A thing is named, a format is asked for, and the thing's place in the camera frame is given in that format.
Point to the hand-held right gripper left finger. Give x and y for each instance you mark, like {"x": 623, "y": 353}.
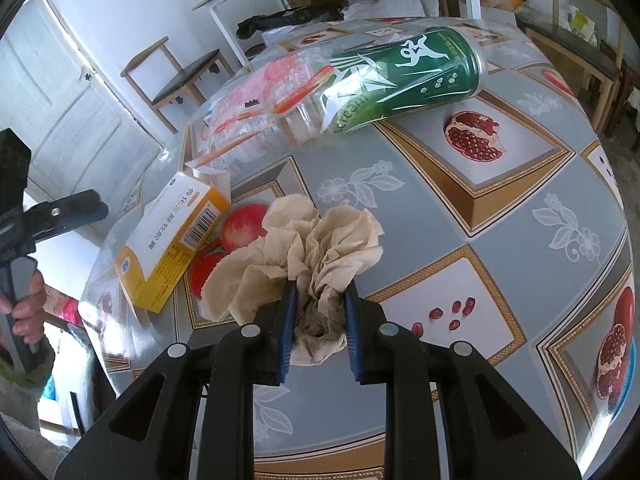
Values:
{"x": 287, "y": 320}

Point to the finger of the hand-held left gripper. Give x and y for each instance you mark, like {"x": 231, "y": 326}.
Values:
{"x": 75, "y": 207}

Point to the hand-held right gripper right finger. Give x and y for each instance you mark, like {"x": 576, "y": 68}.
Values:
{"x": 352, "y": 330}

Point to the beige tissue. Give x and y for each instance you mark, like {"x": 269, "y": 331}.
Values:
{"x": 330, "y": 240}

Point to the green cylindrical can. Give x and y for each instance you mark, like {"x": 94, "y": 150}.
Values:
{"x": 415, "y": 80}

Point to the person's left forearm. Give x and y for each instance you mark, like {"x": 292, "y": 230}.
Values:
{"x": 20, "y": 380}

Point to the person's left hand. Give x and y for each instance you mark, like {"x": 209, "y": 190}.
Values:
{"x": 32, "y": 310}

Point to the white door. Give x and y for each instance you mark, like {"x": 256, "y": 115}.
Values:
{"x": 75, "y": 110}

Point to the yellow and white carton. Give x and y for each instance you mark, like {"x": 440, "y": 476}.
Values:
{"x": 165, "y": 255}

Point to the fruit-print tablecloth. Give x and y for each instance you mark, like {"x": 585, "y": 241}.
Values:
{"x": 440, "y": 220}

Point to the wooden chair with black seat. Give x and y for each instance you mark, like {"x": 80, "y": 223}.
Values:
{"x": 190, "y": 72}
{"x": 565, "y": 40}

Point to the pink-print plastic packet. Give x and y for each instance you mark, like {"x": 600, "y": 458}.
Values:
{"x": 260, "y": 90}

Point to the white side table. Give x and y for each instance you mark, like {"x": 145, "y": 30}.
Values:
{"x": 222, "y": 25}

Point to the black cloth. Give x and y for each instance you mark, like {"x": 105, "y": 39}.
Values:
{"x": 290, "y": 17}

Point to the dark brown stool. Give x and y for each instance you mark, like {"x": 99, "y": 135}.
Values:
{"x": 625, "y": 90}

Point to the white and green bag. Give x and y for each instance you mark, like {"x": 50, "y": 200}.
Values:
{"x": 582, "y": 25}

